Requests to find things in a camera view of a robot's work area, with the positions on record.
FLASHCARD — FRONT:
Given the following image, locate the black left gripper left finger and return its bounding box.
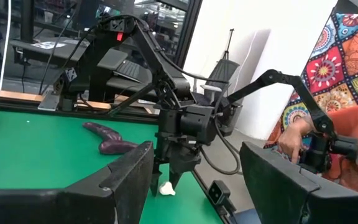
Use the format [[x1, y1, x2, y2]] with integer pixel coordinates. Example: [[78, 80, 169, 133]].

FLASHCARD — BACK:
[[0, 141, 155, 224]]

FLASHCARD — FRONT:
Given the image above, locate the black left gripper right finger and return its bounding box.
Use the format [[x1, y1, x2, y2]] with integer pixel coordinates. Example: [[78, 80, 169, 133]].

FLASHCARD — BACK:
[[239, 141, 358, 224]]

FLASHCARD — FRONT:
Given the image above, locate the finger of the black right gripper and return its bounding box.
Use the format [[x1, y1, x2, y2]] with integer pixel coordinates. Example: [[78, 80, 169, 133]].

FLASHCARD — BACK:
[[149, 161, 163, 197], [168, 169, 183, 190]]

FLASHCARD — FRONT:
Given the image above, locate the white garlic bulb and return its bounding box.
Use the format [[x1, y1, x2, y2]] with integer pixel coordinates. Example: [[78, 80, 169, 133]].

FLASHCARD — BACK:
[[159, 181, 177, 197]]

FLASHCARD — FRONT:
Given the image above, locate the purple sweet potato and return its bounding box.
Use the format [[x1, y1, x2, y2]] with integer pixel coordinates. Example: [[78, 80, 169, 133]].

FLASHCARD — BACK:
[[82, 121, 139, 156]]

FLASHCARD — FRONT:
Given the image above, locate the person's hand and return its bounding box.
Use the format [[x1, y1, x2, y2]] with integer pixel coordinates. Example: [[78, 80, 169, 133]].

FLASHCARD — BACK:
[[277, 116, 315, 164]]

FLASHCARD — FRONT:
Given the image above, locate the grey office chair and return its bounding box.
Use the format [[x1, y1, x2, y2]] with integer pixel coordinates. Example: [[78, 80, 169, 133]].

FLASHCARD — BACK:
[[197, 57, 241, 106]]

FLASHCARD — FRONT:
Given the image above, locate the grey laptop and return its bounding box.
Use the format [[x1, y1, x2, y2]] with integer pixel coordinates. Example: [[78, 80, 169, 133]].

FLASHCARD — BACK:
[[98, 48, 144, 82]]

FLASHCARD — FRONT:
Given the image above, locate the black stand pole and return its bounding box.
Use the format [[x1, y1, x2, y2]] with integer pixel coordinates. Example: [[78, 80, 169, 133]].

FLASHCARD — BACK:
[[224, 28, 235, 60]]

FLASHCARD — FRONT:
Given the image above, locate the wooden plank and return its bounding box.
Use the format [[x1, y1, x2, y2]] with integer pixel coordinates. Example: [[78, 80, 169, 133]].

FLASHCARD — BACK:
[[0, 88, 111, 110]]

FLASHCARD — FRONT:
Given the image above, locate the black desk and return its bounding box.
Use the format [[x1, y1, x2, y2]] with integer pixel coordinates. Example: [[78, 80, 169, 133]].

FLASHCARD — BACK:
[[11, 37, 155, 103]]

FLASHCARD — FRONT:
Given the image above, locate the small black table camera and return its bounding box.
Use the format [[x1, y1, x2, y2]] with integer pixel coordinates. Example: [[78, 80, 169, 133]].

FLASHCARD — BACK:
[[208, 179, 237, 215]]

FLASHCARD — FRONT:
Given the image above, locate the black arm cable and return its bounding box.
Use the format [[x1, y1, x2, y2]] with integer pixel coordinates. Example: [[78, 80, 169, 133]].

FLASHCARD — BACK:
[[199, 123, 242, 175]]

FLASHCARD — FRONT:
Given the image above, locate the black window frame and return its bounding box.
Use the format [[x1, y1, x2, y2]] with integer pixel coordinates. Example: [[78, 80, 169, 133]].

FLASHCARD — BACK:
[[174, 0, 203, 68]]

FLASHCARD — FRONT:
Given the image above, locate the black table frame rail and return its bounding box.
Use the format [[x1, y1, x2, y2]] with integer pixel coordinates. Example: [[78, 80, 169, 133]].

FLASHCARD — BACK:
[[0, 101, 239, 224]]

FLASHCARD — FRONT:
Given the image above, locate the white hanging cable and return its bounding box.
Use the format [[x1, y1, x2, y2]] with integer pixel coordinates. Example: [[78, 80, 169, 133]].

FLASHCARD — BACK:
[[0, 0, 12, 91]]

